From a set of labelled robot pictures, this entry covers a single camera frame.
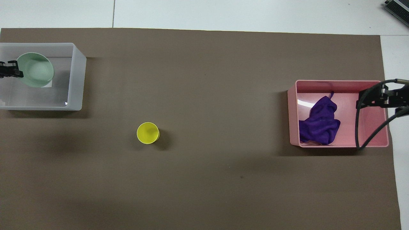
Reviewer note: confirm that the pale green bowl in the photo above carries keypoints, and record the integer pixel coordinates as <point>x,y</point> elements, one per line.
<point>36,70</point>

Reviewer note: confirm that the pink plastic box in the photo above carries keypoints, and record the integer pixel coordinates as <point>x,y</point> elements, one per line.
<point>345,88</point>

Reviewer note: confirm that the purple cloth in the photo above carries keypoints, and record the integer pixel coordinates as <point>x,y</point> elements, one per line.
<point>321,123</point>

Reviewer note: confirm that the translucent white plastic box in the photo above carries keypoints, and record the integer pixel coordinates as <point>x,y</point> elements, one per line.
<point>72,83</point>

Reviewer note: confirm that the grey electronic device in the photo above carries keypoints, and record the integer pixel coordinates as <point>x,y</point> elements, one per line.
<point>398,9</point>

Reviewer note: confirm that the yellow cup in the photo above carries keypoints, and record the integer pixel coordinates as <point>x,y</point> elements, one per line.
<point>147,133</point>

